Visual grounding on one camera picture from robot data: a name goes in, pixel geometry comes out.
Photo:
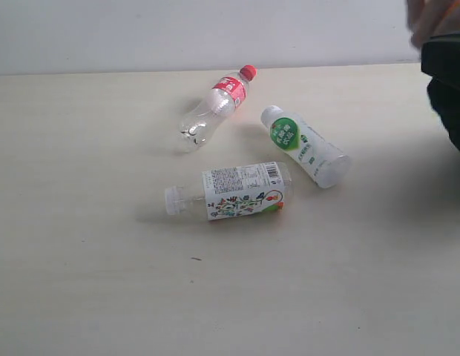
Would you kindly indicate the black-sleeved forearm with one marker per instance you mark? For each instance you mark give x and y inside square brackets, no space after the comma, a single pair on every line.
[440,59]

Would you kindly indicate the white green-label drink bottle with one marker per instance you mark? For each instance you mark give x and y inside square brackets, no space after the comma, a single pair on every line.
[326,164]

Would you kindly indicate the person's open hand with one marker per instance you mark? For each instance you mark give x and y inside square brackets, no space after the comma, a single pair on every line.
[426,19]

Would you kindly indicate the clear red-label cola bottle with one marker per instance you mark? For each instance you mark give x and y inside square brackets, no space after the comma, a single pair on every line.
[224,98]

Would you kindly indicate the clear floral-label bottle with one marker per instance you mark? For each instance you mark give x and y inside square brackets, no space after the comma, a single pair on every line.
[239,191]

